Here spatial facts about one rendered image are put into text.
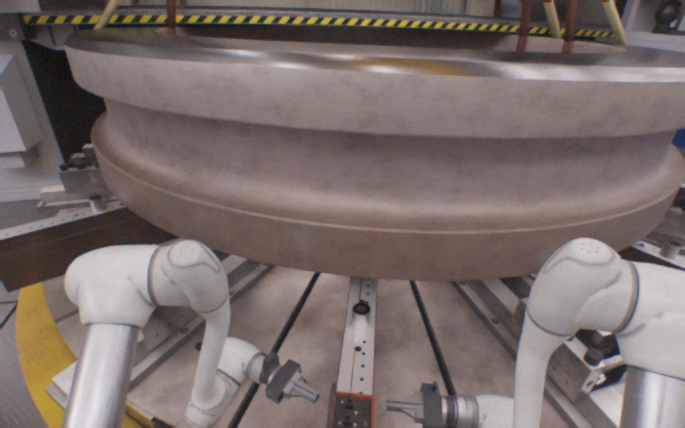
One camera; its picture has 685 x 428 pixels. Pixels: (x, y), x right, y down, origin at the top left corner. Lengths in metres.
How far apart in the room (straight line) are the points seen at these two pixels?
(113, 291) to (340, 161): 0.99
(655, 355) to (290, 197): 1.31
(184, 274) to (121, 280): 0.13
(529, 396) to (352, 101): 0.99
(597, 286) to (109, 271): 0.90
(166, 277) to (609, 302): 0.81
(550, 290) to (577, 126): 0.97
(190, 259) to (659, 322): 0.83
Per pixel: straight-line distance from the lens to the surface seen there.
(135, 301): 0.84
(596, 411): 2.05
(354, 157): 1.48
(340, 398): 1.30
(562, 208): 1.90
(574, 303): 0.72
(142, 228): 2.97
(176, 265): 0.78
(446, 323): 2.27
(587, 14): 6.05
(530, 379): 0.92
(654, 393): 0.77
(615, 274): 0.71
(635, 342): 0.76
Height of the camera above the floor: 1.89
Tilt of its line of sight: 30 degrees down
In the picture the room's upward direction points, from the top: 2 degrees clockwise
